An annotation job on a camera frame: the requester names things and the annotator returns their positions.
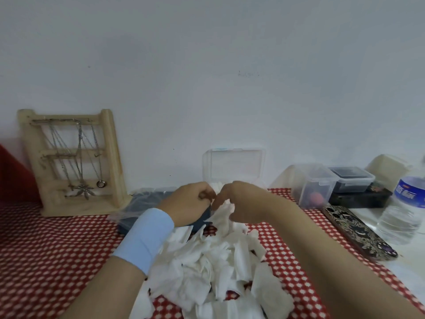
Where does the person's left hand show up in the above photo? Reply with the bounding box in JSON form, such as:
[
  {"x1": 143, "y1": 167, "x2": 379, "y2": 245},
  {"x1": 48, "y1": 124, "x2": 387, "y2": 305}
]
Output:
[{"x1": 156, "y1": 182, "x2": 216, "y2": 228}]

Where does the person's right hand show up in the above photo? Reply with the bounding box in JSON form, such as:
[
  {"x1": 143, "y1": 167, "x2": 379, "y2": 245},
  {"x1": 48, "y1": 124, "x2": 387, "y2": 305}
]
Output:
[{"x1": 211, "y1": 181, "x2": 283, "y2": 225}]

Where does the clear cotton pad box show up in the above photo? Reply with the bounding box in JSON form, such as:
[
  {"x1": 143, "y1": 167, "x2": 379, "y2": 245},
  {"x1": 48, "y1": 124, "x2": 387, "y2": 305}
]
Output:
[{"x1": 202, "y1": 148, "x2": 266, "y2": 190}]

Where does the clear plastic bag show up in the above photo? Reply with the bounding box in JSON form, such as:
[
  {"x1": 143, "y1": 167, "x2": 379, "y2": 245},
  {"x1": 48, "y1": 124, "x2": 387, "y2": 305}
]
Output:
[{"x1": 108, "y1": 187, "x2": 180, "y2": 230}]

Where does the pile of white cotton pads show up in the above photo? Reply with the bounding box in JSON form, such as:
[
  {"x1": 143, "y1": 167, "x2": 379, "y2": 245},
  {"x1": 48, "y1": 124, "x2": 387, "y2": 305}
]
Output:
[{"x1": 129, "y1": 199, "x2": 295, "y2": 319}]

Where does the person's right forearm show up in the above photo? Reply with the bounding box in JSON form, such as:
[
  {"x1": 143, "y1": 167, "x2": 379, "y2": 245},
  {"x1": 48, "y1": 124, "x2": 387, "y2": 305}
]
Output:
[{"x1": 265, "y1": 195, "x2": 425, "y2": 319}]

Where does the person's left forearm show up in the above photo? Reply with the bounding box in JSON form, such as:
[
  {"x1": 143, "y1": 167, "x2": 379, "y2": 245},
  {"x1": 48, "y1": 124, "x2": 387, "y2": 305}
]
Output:
[{"x1": 61, "y1": 255, "x2": 147, "y2": 319}]

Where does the black tray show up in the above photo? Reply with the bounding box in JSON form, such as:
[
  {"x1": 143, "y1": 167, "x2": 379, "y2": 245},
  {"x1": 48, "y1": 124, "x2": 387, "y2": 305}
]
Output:
[{"x1": 328, "y1": 186, "x2": 393, "y2": 209}]

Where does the dark blue pouch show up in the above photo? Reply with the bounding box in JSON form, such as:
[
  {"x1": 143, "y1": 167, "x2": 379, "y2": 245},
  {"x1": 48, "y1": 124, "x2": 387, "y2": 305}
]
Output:
[{"x1": 118, "y1": 192, "x2": 212, "y2": 235}]

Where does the light blue wristband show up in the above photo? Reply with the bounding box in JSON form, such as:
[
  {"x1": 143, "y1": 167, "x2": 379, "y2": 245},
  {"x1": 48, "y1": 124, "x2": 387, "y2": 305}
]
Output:
[{"x1": 112, "y1": 208, "x2": 175, "y2": 276}]

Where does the clear lidded plastic container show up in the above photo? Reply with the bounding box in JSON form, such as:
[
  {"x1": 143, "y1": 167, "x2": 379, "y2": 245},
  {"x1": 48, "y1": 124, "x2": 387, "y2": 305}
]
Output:
[{"x1": 270, "y1": 163, "x2": 339, "y2": 210}]

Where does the wooden jewelry stand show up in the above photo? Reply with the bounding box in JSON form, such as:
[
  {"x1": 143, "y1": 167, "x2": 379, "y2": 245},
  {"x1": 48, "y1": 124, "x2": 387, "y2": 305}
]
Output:
[{"x1": 17, "y1": 109, "x2": 132, "y2": 217}]

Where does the clear container with black contents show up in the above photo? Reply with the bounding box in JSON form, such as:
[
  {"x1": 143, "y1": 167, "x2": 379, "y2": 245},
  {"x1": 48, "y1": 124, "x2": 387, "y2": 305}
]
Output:
[{"x1": 328, "y1": 166, "x2": 376, "y2": 194}]

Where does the phone with patterned case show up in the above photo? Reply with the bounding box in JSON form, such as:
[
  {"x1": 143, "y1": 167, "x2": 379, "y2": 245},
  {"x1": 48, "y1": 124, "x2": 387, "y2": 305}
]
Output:
[{"x1": 321, "y1": 205, "x2": 398, "y2": 261}]

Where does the beige plastic tub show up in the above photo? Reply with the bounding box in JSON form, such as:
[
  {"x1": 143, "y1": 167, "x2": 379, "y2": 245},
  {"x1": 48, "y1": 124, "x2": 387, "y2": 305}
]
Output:
[{"x1": 365, "y1": 154, "x2": 412, "y2": 191}]

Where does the red checkered tablecloth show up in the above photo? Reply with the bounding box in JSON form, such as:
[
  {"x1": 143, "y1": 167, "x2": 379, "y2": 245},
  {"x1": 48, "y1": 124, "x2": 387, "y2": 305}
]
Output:
[{"x1": 0, "y1": 187, "x2": 425, "y2": 319}]

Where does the clear plastic water bottle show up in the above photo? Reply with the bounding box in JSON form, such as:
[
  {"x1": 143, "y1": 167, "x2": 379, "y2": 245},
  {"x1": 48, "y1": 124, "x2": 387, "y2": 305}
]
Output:
[{"x1": 377, "y1": 175, "x2": 425, "y2": 245}]

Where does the red framed mirror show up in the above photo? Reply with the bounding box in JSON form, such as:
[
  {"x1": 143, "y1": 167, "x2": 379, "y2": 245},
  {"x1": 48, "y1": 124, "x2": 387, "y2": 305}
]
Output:
[{"x1": 0, "y1": 144, "x2": 40, "y2": 203}]

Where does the ring pendant necklace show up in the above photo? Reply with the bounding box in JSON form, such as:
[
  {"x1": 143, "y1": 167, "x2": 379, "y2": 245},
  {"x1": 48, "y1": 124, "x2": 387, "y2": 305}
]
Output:
[{"x1": 90, "y1": 124, "x2": 108, "y2": 189}]

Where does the leaf pendant necklace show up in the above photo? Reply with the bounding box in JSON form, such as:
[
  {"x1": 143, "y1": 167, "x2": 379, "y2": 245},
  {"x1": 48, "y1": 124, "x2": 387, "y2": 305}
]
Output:
[{"x1": 74, "y1": 121, "x2": 97, "y2": 200}]

